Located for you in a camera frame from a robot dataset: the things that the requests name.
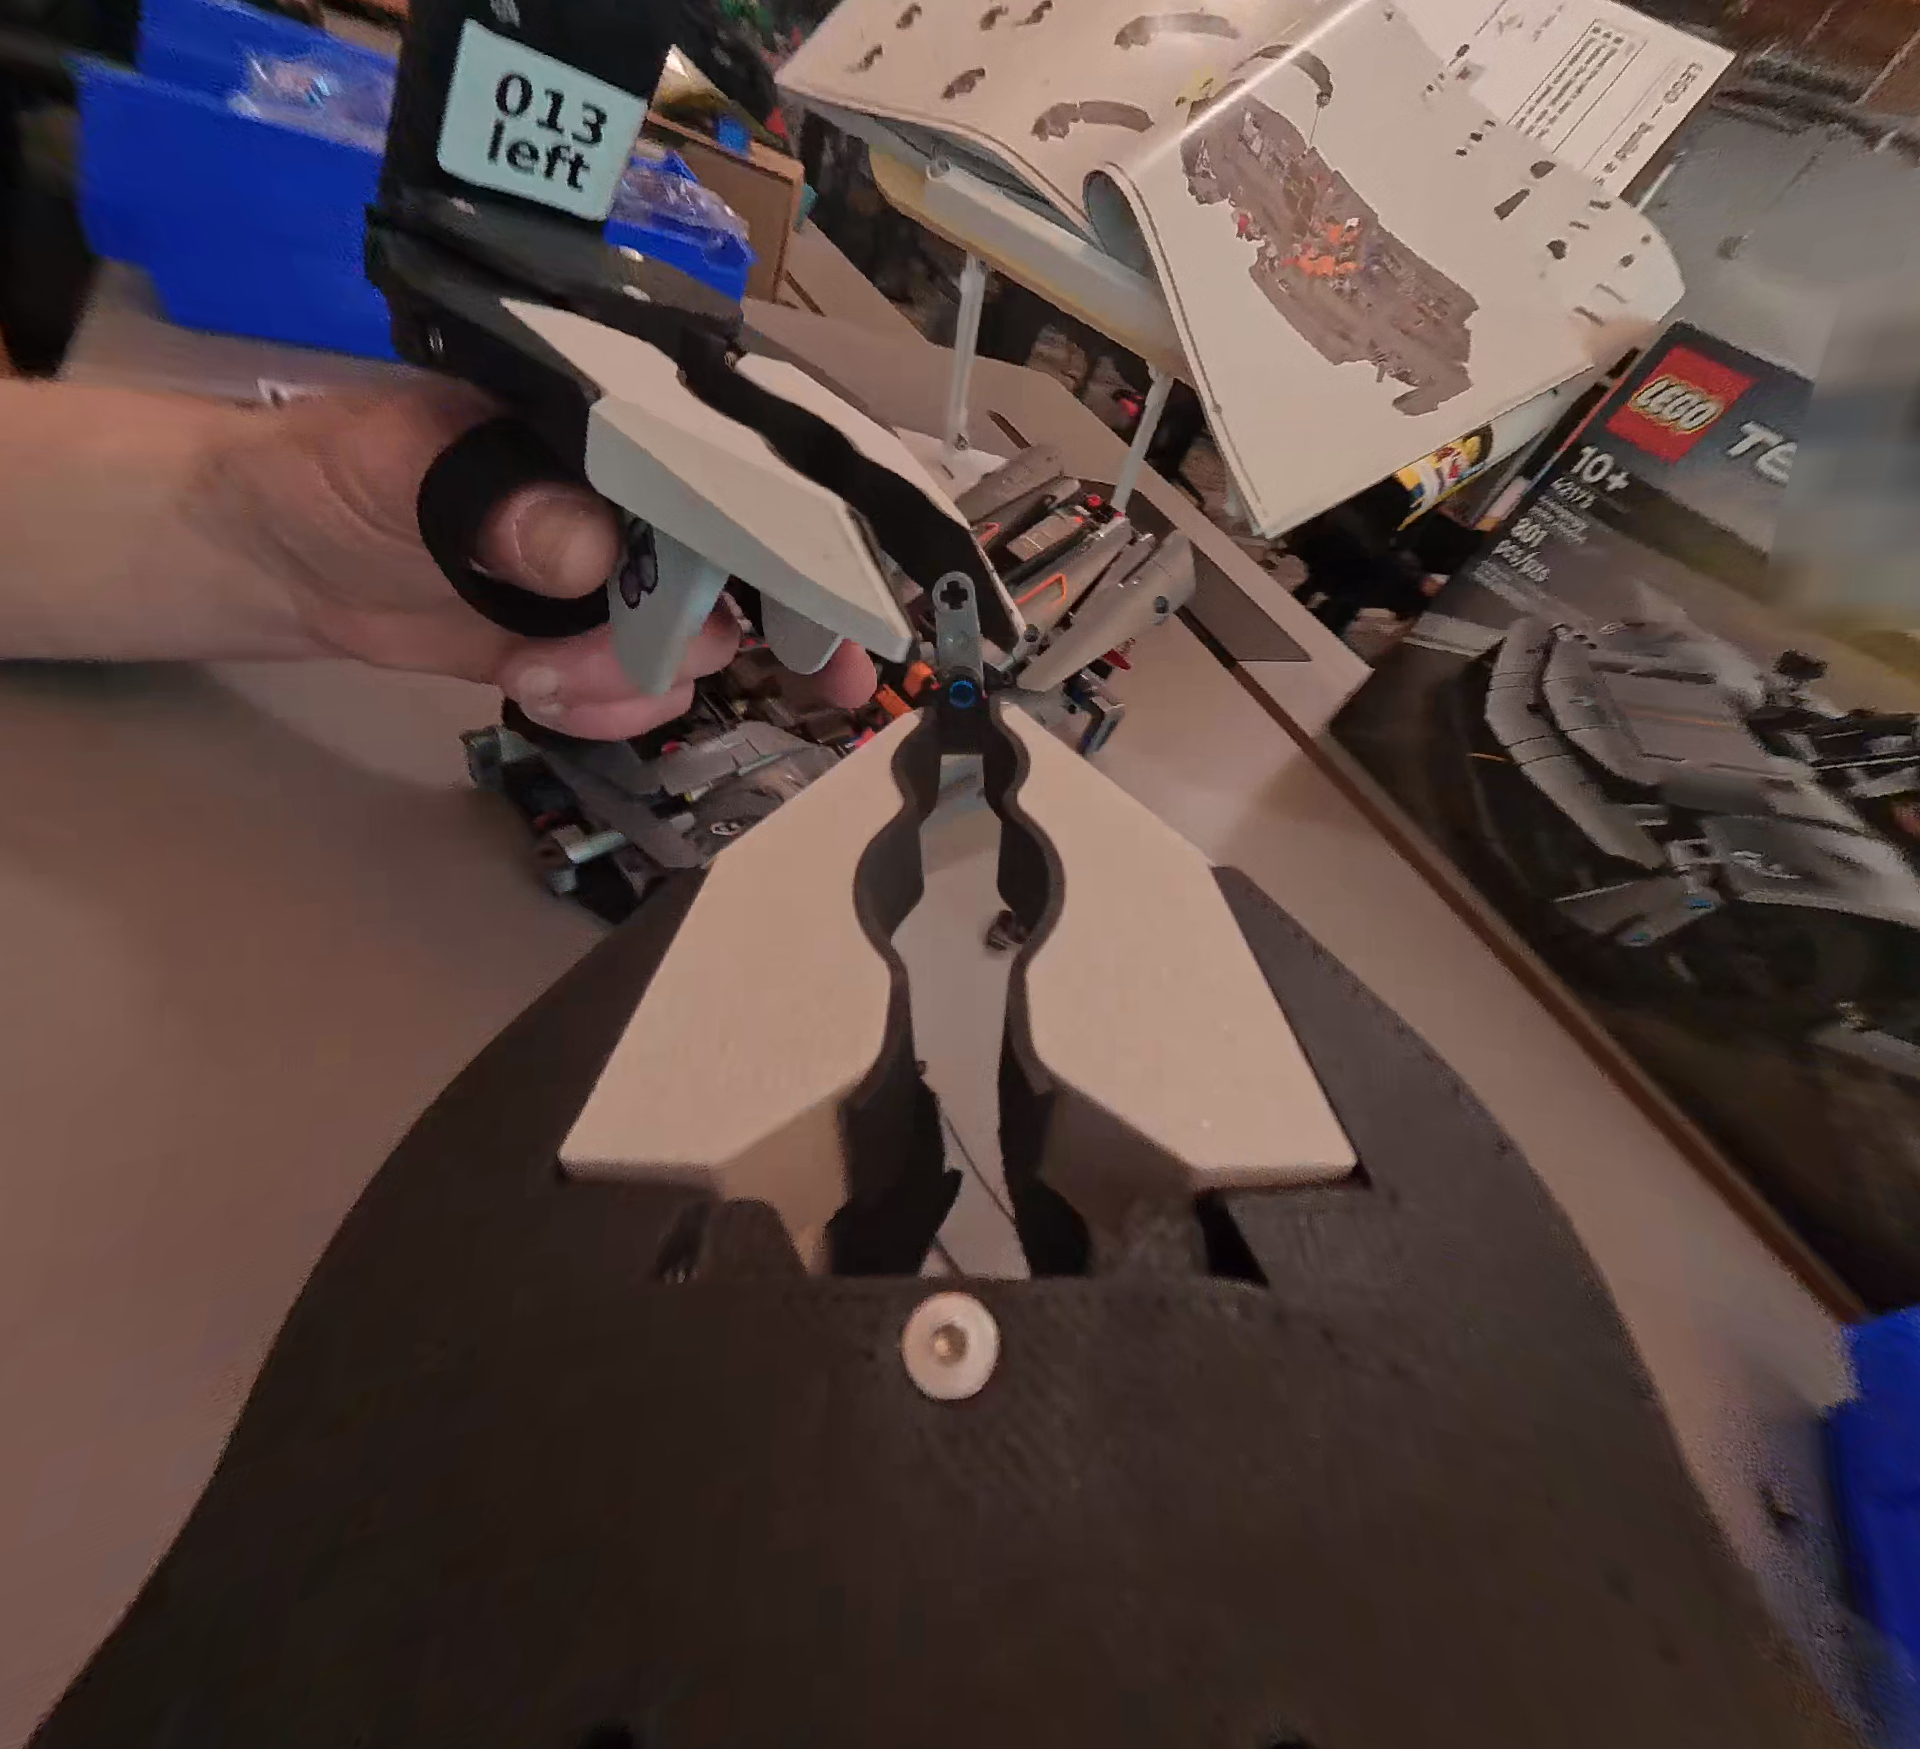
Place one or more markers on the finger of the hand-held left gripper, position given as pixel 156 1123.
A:
pixel 885 459
pixel 750 505

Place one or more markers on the person's left forearm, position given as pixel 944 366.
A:
pixel 106 519

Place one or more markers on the person's left hand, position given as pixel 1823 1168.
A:
pixel 332 519

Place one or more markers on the cardboard box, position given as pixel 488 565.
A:
pixel 766 204

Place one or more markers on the blue storage bin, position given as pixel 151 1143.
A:
pixel 1883 1480
pixel 690 234
pixel 226 219

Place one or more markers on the small grey lego beam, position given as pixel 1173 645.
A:
pixel 956 616

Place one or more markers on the grey lego car model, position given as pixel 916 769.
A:
pixel 676 788

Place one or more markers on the dark lego set box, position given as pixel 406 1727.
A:
pixel 1650 805

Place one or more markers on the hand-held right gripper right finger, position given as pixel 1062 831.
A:
pixel 1172 1029

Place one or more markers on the pale grey booklet stand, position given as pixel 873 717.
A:
pixel 976 204

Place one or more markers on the lego instruction booklet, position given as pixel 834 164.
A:
pixel 1351 204

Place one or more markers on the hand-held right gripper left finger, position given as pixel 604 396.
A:
pixel 719 1029

